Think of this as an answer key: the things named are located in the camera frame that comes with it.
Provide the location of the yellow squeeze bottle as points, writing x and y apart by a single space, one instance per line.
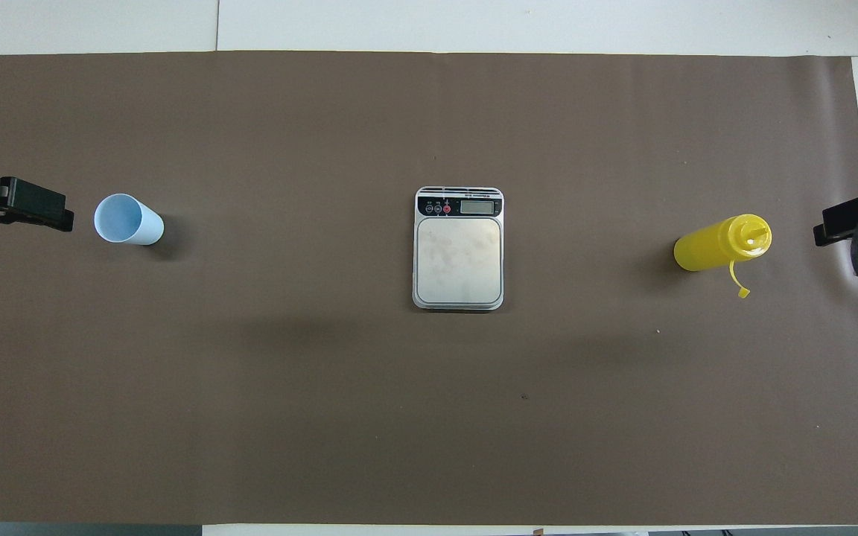
716 246

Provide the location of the silver digital kitchen scale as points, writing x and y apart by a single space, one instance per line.
459 260

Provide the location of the brown table mat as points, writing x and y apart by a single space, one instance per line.
325 417

